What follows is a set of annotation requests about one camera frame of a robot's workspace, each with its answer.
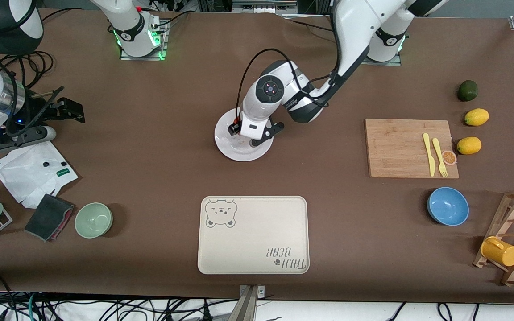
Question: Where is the white round plate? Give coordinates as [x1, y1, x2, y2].
[214, 107, 274, 162]

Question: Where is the white plastic bag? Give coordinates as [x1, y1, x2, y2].
[0, 140, 79, 209]

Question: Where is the brown table cover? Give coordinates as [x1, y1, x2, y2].
[0, 9, 514, 305]

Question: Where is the dark grey sponge cloth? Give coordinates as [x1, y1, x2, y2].
[24, 193, 75, 242]

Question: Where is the pale green bowl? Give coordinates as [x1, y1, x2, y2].
[75, 202, 113, 239]

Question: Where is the cream bear print tray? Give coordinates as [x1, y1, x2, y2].
[198, 195, 310, 275]

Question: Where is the wooden cutting board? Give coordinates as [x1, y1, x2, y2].
[365, 119, 460, 179]

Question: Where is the yellow plastic knife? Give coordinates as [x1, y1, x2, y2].
[423, 132, 436, 177]

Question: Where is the yellow plastic fork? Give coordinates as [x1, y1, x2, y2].
[432, 138, 449, 178]

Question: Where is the blue bowl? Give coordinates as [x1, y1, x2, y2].
[427, 187, 469, 226]

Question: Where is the yellow lemon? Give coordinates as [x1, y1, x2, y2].
[457, 137, 482, 155]
[464, 108, 489, 127]

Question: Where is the dark green avocado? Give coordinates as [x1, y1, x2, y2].
[458, 80, 479, 102]

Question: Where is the yellow cup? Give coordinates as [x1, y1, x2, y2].
[481, 236, 514, 267]

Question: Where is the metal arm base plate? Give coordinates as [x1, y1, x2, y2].
[120, 20, 169, 61]
[363, 53, 402, 66]

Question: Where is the grey metal frame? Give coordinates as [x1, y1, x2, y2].
[230, 0, 300, 13]

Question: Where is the grey metal clamp bracket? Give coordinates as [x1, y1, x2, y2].
[232, 285, 265, 321]

